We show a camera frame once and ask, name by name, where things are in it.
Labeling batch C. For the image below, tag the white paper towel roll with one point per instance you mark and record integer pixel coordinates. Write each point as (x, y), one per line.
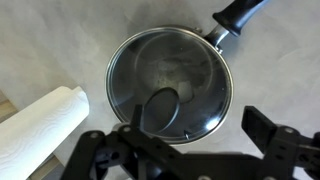
(36, 130)

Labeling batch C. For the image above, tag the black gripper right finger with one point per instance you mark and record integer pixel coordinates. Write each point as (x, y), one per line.
(286, 150)

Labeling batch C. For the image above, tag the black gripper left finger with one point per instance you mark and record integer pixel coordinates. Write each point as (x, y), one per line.
(133, 153)

